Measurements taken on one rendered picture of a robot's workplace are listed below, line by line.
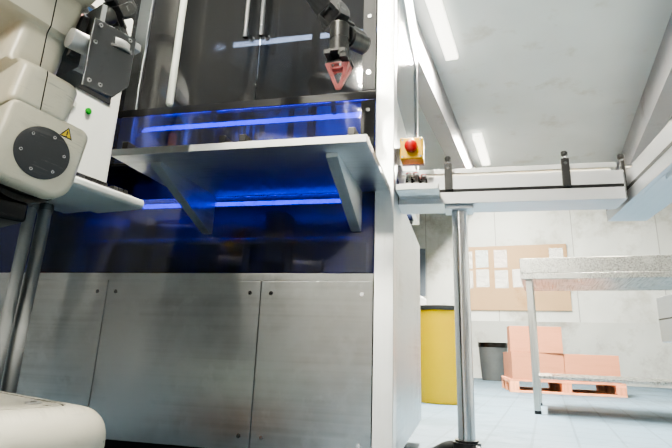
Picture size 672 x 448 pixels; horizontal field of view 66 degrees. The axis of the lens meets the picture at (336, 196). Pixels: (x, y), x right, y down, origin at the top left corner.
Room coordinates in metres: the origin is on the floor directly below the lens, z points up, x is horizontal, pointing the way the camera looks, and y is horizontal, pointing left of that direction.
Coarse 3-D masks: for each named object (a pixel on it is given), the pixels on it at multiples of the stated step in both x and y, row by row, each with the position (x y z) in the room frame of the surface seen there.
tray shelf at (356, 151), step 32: (128, 160) 1.35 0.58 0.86; (160, 160) 1.34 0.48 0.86; (192, 160) 1.33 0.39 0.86; (224, 160) 1.32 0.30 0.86; (256, 160) 1.31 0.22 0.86; (288, 160) 1.30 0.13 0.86; (320, 160) 1.29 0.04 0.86; (352, 160) 1.28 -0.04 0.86; (224, 192) 1.63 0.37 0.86; (256, 192) 1.62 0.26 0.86; (288, 192) 1.60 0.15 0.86; (320, 192) 1.59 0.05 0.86
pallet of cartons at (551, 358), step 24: (528, 336) 5.84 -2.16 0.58; (552, 336) 5.78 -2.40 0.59; (504, 360) 6.45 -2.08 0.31; (528, 360) 5.84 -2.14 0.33; (552, 360) 5.80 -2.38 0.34; (576, 360) 5.75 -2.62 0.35; (600, 360) 5.69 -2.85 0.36; (504, 384) 6.50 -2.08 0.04; (552, 384) 6.39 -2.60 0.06; (600, 384) 5.69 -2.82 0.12; (624, 384) 5.64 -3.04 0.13
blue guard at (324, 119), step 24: (120, 120) 1.78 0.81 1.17; (144, 120) 1.76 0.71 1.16; (168, 120) 1.73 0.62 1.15; (192, 120) 1.71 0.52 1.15; (216, 120) 1.69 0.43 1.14; (240, 120) 1.66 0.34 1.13; (264, 120) 1.64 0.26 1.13; (288, 120) 1.62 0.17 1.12; (312, 120) 1.60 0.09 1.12; (336, 120) 1.58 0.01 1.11; (360, 120) 1.56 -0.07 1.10; (120, 144) 1.78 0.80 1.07; (144, 144) 1.75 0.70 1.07; (168, 144) 1.73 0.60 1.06; (192, 144) 1.71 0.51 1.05
